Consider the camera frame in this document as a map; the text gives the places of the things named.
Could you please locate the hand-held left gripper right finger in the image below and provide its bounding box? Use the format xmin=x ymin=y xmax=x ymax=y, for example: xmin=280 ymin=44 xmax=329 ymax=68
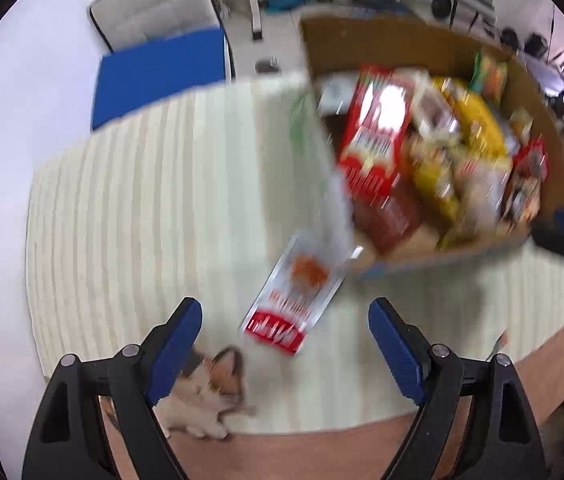
xmin=368 ymin=297 xmax=547 ymax=480

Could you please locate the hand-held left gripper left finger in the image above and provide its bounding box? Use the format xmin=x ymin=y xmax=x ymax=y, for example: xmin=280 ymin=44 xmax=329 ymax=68
xmin=22 ymin=297 xmax=203 ymax=480

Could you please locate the red and white snack packet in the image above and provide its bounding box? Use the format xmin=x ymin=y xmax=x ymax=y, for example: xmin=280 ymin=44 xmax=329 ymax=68
xmin=239 ymin=230 xmax=363 ymax=357

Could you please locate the brown cardboard box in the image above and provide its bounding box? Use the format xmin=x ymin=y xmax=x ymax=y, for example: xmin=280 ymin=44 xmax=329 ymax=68
xmin=287 ymin=14 xmax=564 ymax=282

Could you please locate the red printed snack packet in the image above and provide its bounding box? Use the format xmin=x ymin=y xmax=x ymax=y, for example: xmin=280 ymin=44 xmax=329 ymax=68
xmin=503 ymin=135 xmax=549 ymax=224

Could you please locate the dark red snack packet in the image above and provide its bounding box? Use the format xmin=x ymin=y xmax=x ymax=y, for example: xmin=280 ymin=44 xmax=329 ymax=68
xmin=354 ymin=180 xmax=425 ymax=254

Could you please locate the cream striped cat-print mat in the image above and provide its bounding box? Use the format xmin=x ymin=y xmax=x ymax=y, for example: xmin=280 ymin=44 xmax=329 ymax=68
xmin=26 ymin=72 xmax=564 ymax=435

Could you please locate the large yellow snack bag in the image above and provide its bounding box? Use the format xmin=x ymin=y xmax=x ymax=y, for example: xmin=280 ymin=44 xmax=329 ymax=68
xmin=434 ymin=77 xmax=508 ymax=161

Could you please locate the green and orange snack packet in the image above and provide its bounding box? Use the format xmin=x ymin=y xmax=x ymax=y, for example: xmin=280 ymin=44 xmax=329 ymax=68
xmin=470 ymin=51 xmax=509 ymax=106

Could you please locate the large red snack box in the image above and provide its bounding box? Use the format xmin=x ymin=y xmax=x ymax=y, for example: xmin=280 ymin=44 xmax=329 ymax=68
xmin=337 ymin=64 xmax=417 ymax=202

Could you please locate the blue seat cushion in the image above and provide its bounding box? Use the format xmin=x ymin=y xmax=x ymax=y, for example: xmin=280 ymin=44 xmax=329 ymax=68
xmin=91 ymin=28 xmax=227 ymax=132

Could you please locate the white padded chair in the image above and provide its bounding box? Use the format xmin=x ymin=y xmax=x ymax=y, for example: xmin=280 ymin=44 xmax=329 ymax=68
xmin=89 ymin=0 xmax=223 ymax=54

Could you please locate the white stand leg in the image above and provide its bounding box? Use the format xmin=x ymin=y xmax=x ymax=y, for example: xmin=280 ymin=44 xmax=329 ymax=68
xmin=239 ymin=0 xmax=265 ymax=42

